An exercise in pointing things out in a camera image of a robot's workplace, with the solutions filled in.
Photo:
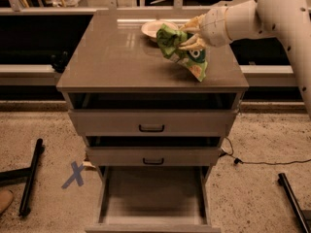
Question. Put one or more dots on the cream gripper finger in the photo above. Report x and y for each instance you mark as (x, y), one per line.
(194, 42)
(194, 25)

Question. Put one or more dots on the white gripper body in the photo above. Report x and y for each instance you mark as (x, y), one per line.
(214, 26)

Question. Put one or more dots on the green rice chip bag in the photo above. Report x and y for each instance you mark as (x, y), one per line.
(171, 44)

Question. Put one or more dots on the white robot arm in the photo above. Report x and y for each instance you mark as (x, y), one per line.
(286, 20)

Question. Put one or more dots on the grey drawer cabinet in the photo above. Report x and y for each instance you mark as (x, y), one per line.
(115, 57)

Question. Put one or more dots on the top grey drawer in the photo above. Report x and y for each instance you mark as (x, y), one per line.
(188, 114)

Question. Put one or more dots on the grey drawer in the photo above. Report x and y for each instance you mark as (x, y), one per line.
(188, 114)
(176, 151)
(152, 199)

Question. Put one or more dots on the middle grey drawer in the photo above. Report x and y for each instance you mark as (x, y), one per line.
(176, 151)

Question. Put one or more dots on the bottom grey drawer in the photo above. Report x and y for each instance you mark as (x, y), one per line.
(152, 199)

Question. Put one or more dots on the white paper bowl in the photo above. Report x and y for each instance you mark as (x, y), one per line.
(150, 28)

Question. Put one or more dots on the black stand leg right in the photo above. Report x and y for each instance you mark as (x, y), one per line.
(303, 216)

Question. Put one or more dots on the black stand leg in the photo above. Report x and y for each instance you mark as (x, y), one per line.
(303, 216)
(29, 175)

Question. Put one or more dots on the blue tape cross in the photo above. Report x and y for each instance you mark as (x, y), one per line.
(76, 175)

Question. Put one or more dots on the black stand leg left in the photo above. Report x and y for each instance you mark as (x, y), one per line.
(29, 175)

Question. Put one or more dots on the tan shoe tip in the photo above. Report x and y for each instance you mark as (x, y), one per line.
(6, 199)

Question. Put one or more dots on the black top drawer handle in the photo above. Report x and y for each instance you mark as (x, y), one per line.
(151, 128)

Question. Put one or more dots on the black drawer handle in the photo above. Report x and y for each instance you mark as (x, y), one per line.
(151, 128)
(153, 162)

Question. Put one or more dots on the black middle drawer handle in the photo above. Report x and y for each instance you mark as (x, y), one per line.
(153, 162)

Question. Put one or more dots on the black clamp on rail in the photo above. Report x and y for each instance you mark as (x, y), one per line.
(59, 62)

